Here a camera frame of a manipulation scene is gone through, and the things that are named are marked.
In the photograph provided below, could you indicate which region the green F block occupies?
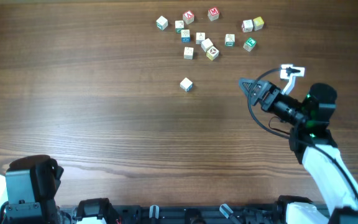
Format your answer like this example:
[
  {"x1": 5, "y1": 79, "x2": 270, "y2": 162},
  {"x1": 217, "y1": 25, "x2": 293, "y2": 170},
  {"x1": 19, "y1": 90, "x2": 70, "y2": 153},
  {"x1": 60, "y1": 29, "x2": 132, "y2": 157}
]
[{"x1": 243, "y1": 37, "x2": 257, "y2": 52}]

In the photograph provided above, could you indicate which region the plain white block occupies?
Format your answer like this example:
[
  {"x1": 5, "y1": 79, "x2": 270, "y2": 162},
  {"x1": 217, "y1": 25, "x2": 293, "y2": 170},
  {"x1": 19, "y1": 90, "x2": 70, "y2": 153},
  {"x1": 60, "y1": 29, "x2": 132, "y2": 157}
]
[{"x1": 201, "y1": 39, "x2": 213, "y2": 52}]

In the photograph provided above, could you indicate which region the blue edged white block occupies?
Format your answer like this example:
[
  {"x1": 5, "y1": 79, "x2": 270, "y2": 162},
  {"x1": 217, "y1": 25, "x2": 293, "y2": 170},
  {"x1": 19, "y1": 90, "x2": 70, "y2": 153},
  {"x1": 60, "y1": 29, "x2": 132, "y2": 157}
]
[{"x1": 180, "y1": 78, "x2": 193, "y2": 92}]

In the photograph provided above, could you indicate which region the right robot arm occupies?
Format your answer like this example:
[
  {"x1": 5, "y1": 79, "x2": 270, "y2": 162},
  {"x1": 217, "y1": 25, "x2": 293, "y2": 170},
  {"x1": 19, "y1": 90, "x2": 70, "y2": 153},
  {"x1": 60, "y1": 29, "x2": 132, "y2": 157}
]
[{"x1": 239, "y1": 78, "x2": 358, "y2": 223}]

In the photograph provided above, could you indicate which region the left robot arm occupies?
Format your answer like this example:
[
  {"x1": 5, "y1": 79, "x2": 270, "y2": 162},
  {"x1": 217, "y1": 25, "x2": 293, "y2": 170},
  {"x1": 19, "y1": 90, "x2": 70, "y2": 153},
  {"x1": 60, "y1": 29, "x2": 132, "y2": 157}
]
[{"x1": 0, "y1": 155, "x2": 65, "y2": 224}]

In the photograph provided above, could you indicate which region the yellow edged red circle block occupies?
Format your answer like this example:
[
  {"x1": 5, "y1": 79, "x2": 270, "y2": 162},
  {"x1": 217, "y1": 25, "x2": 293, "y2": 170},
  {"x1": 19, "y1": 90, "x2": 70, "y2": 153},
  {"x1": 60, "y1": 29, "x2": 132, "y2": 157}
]
[{"x1": 206, "y1": 46, "x2": 219, "y2": 61}]

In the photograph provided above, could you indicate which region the green edged block right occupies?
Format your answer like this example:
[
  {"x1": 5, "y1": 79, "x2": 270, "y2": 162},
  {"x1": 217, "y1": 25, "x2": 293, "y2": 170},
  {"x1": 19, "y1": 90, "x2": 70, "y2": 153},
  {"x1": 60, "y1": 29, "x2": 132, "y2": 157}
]
[{"x1": 225, "y1": 34, "x2": 235, "y2": 47}]

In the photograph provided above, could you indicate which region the green edged block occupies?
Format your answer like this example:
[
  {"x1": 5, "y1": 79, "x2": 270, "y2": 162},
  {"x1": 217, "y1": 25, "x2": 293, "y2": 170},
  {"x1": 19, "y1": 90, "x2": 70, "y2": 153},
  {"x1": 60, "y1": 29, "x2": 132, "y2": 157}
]
[
  {"x1": 225, "y1": 34, "x2": 235, "y2": 47},
  {"x1": 156, "y1": 16, "x2": 168, "y2": 30}
]

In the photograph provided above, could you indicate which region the red edged white block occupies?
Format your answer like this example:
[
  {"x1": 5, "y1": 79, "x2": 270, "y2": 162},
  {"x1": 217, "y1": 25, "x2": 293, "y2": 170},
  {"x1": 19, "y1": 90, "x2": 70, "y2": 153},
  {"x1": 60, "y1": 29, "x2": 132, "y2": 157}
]
[{"x1": 242, "y1": 19, "x2": 254, "y2": 32}]

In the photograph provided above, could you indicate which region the plain block with figure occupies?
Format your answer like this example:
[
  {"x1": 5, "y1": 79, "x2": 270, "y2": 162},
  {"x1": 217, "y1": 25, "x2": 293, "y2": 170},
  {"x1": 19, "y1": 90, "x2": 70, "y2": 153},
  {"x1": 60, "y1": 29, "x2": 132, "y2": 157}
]
[{"x1": 196, "y1": 32, "x2": 205, "y2": 45}]

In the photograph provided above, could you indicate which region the plain wooden block lower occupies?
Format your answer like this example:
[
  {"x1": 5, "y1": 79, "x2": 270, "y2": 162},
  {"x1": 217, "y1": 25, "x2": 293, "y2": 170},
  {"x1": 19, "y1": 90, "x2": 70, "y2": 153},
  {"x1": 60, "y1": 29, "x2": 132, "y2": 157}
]
[{"x1": 183, "y1": 47, "x2": 194, "y2": 60}]

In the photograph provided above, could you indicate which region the red M block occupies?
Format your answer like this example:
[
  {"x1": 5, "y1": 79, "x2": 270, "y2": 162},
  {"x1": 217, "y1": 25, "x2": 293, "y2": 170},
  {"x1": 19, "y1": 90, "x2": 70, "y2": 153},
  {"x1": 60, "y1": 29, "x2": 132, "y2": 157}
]
[{"x1": 208, "y1": 7, "x2": 220, "y2": 21}]

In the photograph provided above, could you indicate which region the blue edged bee block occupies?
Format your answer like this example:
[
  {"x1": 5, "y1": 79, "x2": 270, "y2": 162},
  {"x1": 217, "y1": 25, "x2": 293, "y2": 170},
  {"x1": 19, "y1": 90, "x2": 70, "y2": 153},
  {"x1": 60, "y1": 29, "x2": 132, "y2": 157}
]
[{"x1": 181, "y1": 29, "x2": 191, "y2": 42}]

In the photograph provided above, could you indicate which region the red A block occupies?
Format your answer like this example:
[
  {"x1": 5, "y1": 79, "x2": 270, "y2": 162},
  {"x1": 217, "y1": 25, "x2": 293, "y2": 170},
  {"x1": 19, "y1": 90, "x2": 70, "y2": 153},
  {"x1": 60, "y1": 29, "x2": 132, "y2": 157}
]
[{"x1": 183, "y1": 10, "x2": 195, "y2": 24}]

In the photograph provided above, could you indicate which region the green Z block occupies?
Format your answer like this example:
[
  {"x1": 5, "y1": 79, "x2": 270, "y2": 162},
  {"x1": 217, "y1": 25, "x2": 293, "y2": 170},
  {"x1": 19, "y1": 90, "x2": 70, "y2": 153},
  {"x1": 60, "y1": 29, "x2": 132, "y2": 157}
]
[{"x1": 175, "y1": 20, "x2": 185, "y2": 34}]

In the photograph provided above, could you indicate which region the green edged block far left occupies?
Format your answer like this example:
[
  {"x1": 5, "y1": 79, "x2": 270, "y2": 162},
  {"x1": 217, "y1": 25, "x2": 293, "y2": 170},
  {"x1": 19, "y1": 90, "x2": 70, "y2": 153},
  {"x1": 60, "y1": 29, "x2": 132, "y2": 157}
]
[{"x1": 156, "y1": 16, "x2": 168, "y2": 30}]

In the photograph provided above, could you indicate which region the right grey clamp lever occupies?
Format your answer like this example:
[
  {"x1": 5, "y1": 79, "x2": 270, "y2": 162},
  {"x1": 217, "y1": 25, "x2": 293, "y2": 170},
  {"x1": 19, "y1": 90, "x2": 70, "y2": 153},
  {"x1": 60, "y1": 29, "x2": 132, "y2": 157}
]
[{"x1": 219, "y1": 203, "x2": 234, "y2": 219}]

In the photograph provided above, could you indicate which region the grey clamp lever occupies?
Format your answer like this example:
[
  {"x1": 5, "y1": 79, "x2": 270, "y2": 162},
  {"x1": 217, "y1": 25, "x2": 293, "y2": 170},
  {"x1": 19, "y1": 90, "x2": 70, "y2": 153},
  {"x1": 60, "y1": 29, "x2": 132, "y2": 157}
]
[
  {"x1": 149, "y1": 205, "x2": 160, "y2": 220},
  {"x1": 219, "y1": 203, "x2": 234, "y2": 219}
]

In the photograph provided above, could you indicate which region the left grey clamp lever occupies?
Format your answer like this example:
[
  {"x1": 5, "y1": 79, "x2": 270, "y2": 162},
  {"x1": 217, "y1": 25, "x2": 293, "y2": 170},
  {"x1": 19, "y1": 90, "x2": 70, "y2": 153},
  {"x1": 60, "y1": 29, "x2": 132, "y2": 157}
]
[{"x1": 149, "y1": 205, "x2": 160, "y2": 220}]

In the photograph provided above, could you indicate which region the right camera black cable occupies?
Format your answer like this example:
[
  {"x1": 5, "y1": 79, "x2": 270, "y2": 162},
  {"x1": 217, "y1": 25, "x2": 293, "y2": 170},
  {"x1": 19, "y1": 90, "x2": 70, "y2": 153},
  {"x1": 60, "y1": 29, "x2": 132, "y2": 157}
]
[{"x1": 246, "y1": 67, "x2": 358, "y2": 218}]

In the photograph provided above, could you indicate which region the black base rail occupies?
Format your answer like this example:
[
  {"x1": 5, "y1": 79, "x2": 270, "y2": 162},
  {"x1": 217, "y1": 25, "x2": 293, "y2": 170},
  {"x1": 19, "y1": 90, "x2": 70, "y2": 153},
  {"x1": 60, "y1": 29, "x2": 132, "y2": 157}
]
[{"x1": 54, "y1": 203, "x2": 333, "y2": 224}]

